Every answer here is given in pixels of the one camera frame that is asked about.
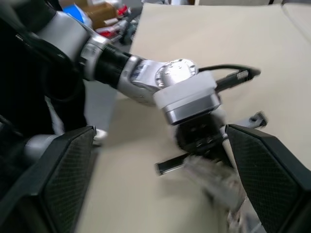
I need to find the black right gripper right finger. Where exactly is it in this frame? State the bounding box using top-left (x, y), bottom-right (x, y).
top-left (225, 123), bottom-right (311, 233)

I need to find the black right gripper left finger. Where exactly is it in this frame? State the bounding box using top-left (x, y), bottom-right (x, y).
top-left (0, 125), bottom-right (98, 233)

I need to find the brown patterned pencil pouch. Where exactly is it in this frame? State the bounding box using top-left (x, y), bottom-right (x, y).
top-left (182, 155), bottom-right (264, 233)

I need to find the black robot torso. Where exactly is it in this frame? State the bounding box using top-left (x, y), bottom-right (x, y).
top-left (0, 0), bottom-right (88, 138)

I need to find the brown cardboard box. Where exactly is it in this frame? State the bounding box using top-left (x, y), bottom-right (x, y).
top-left (84, 1), bottom-right (119, 30)

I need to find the blue plastic item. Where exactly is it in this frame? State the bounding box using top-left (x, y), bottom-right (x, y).
top-left (62, 4), bottom-right (92, 25)

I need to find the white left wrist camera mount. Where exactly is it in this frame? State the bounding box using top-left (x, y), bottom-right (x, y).
top-left (153, 72), bottom-right (222, 126)

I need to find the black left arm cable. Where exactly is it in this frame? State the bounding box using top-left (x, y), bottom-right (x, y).
top-left (198, 63), bottom-right (262, 94)

